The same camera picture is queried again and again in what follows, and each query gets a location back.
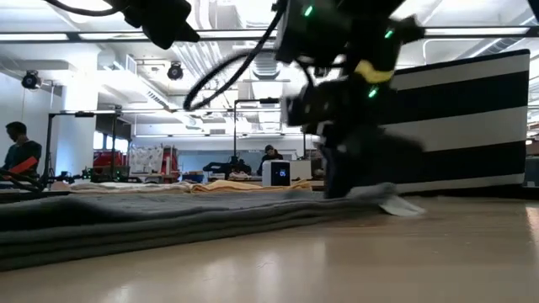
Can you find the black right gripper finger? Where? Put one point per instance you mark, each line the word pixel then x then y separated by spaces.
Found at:
pixel 383 160
pixel 332 105

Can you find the orange towel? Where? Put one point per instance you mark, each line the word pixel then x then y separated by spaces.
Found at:
pixel 236 186

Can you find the dark grey towel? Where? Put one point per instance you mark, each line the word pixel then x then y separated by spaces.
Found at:
pixel 147 219

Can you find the white plaid towel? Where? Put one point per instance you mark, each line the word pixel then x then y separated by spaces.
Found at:
pixel 126 186

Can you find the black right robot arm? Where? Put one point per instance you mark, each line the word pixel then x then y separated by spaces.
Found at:
pixel 370 7

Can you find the white towel tag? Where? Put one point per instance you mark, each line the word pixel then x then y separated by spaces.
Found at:
pixel 402 207

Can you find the yellow tape tag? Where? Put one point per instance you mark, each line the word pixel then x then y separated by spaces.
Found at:
pixel 372 72

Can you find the background wooden workbench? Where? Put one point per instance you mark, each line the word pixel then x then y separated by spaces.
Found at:
pixel 303 182

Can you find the person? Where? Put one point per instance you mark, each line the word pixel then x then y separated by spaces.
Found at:
pixel 269 157
pixel 21 153

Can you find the white device with blue display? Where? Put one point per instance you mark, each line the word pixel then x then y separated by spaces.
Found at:
pixel 276 173

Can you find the navy white striped fabric bin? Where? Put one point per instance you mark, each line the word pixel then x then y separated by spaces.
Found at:
pixel 471 126

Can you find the black ceiling spotlight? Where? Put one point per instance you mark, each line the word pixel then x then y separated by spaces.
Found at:
pixel 31 79
pixel 174 71

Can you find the red rolling cart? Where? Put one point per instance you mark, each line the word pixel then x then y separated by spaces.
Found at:
pixel 170 162

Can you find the red cabinet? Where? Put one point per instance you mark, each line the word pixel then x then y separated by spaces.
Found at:
pixel 109 162

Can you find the long ceiling light bar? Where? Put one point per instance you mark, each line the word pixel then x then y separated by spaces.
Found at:
pixel 42 36

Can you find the black aluminium table frame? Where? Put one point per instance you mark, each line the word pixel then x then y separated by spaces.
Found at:
pixel 25 194

